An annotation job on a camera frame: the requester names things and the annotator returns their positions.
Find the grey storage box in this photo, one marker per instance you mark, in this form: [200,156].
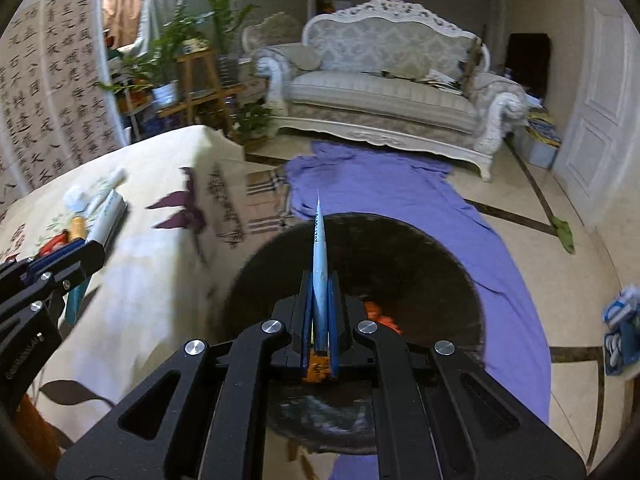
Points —
[540,145]

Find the tall leafy potted plant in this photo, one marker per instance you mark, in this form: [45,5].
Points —
[227,25]

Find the brown curtain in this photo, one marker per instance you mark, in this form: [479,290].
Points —
[125,0]

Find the ink bottle with yellow label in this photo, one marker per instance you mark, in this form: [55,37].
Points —
[77,227]

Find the small green floor plant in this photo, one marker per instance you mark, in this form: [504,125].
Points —
[252,122]

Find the brown toy gun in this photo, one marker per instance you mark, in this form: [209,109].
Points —
[475,60]

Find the green slipper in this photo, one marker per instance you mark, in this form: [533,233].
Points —
[564,235]

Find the black covered cabinet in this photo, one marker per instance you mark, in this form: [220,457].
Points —
[527,65]

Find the old cream telephone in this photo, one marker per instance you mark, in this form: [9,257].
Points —
[195,46]

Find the red plastic bag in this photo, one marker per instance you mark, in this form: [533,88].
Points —
[52,245]

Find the potted plant in white pot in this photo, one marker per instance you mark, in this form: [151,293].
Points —
[165,94]

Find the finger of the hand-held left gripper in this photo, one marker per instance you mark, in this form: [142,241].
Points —
[92,256]
[55,255]

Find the purple cloth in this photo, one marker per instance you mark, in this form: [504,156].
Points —
[400,185]

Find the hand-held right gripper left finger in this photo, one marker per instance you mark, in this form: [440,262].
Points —
[306,310]

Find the ornate armchair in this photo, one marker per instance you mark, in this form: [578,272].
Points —
[272,30]

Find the light blue squeezed tube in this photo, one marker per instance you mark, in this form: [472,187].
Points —
[320,270]

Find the wooden plant stand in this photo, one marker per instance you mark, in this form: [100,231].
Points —
[200,90]

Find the trash bin with black liner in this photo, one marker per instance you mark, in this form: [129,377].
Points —
[400,260]

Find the pile of books and papers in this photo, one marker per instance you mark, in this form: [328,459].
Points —
[440,82]

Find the plaid cloth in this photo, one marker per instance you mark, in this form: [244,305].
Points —
[267,200]

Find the white panelled door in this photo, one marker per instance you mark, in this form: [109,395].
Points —
[595,110]

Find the ornate white sofa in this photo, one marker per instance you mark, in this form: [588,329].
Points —
[375,95]

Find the calligraphy paper scroll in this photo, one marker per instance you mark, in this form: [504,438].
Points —
[25,110]
[80,70]

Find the white tissue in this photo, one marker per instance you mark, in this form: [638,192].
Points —
[76,199]

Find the orange foam fruit net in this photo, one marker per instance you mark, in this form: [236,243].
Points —
[384,317]

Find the floral tablecloth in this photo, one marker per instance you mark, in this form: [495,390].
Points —
[150,285]

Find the white and teal toothpaste box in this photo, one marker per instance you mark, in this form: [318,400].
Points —
[107,217]

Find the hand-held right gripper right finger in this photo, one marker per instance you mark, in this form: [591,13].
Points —
[334,310]

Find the blue shoe rack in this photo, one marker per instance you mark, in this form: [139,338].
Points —
[622,330]

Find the white tube with green print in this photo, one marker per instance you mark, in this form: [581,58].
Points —
[107,184]

